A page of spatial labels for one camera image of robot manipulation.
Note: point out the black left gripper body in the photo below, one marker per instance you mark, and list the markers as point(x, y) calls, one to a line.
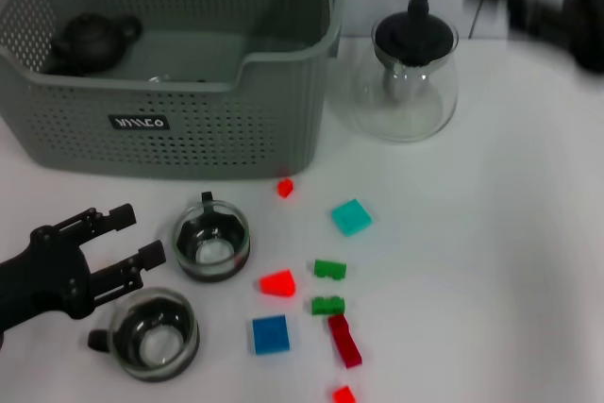
point(47, 275)

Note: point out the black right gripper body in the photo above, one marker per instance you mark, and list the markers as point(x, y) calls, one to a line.
point(590, 6)

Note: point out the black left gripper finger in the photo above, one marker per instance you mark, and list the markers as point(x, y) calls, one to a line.
point(122, 216)
point(151, 254)

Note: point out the grey-green perforated storage bin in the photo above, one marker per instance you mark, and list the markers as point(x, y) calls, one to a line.
point(189, 139)

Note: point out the orange-red sloped brick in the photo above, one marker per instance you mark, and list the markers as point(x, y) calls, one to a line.
point(278, 283)

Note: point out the blue square flat brick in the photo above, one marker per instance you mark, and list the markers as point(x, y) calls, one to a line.
point(270, 334)

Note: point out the small red cube brick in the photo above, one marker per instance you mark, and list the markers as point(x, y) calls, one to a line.
point(285, 187)

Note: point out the black glass teapot lid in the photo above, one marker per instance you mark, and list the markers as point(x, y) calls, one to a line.
point(415, 32)

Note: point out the green toy brick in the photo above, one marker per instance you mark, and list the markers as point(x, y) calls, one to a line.
point(329, 269)
point(328, 306)

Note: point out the dark clay teapot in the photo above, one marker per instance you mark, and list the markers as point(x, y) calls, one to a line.
point(94, 39)

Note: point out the clear glass teapot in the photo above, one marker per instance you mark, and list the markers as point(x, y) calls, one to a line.
point(415, 110)

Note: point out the teal square flat brick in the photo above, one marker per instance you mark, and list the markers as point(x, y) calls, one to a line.
point(351, 217)

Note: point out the steel tea infuser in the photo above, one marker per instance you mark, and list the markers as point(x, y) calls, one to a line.
point(395, 84)

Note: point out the dark red long brick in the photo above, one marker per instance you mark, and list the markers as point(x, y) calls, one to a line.
point(344, 339)

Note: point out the bright red toy brick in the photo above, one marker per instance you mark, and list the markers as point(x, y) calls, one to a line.
point(344, 395)

